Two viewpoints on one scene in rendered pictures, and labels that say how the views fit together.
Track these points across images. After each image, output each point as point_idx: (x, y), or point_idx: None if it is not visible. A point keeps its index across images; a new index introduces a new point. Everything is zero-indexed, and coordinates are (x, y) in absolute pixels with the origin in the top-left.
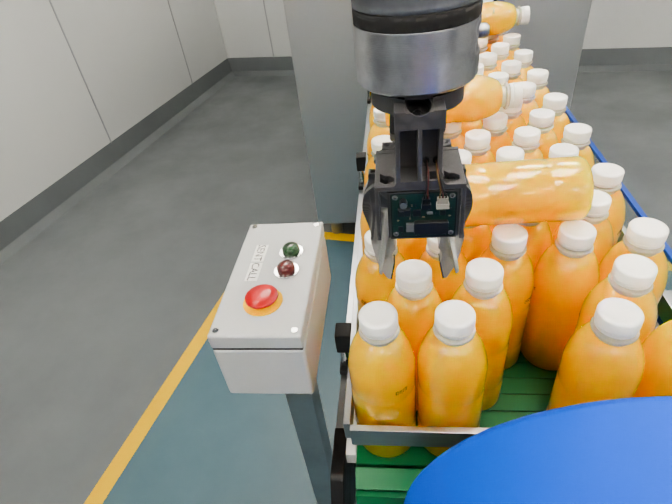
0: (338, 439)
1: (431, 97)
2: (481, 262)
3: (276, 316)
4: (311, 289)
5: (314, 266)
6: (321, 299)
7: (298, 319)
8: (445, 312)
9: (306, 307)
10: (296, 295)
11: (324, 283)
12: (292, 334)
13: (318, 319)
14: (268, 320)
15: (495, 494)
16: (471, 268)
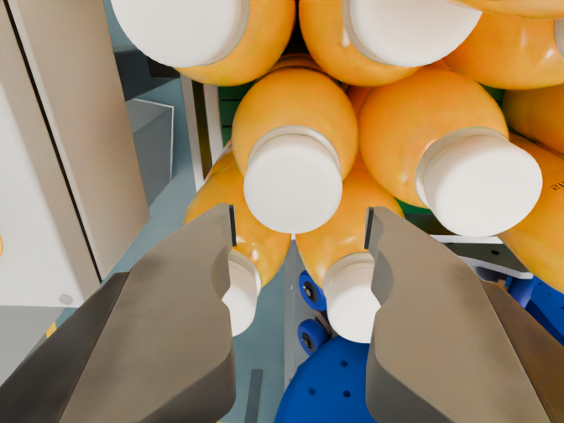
0: None
1: None
2: (491, 169)
3: (12, 269)
4: (46, 182)
5: (8, 107)
6: (86, 76)
7: (60, 277)
8: (350, 313)
9: (61, 246)
10: (20, 217)
11: (70, 7)
12: (67, 305)
13: (103, 135)
14: (2, 277)
15: None
16: (451, 195)
